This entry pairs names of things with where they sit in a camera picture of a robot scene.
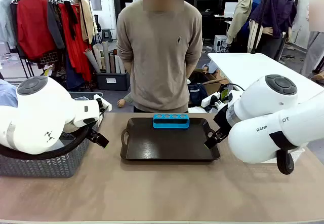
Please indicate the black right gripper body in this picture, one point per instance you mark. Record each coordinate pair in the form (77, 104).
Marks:
(224, 121)

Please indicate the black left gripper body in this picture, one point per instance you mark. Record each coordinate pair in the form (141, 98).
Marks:
(69, 128)

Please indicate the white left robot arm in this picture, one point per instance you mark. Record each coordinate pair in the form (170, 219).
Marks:
(38, 112)

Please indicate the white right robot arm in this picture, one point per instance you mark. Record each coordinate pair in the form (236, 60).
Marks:
(268, 122)

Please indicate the small gray plastic basket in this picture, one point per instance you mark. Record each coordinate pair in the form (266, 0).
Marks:
(81, 95)

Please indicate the cardboard box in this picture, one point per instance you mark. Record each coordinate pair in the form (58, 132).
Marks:
(215, 82)

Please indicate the dark brown serving tray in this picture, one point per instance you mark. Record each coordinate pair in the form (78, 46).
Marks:
(169, 143)

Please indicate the large gray plastic basket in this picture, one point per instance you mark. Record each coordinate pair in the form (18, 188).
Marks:
(50, 165)

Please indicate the blue test tube rack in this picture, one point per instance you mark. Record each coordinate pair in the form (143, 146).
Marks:
(171, 122)

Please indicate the white table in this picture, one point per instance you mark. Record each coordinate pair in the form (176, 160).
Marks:
(253, 67)

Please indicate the light blue fabric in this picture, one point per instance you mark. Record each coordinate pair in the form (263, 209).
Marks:
(7, 94)

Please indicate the white computer case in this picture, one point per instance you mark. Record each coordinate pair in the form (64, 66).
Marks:
(219, 43)

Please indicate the red dress on hanger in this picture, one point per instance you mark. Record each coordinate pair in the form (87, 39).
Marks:
(76, 44)

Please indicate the person in beige sweater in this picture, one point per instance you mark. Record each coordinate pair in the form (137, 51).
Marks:
(159, 56)

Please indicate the gray step stool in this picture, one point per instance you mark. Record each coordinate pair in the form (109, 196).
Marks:
(106, 34)

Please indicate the red jacket on hanger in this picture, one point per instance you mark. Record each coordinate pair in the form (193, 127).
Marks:
(35, 26)

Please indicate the mannequin in beige coat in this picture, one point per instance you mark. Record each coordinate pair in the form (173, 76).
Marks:
(243, 13)

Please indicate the white monitor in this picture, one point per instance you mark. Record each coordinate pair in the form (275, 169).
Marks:
(231, 9)

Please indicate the person in gray clothes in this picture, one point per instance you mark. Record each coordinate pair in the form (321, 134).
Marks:
(315, 49)

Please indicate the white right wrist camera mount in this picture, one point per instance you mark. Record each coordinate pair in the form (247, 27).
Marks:
(212, 101)

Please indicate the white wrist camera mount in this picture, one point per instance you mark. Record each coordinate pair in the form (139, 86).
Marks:
(103, 105)
(212, 101)

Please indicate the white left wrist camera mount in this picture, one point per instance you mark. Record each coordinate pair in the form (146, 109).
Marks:
(103, 105)

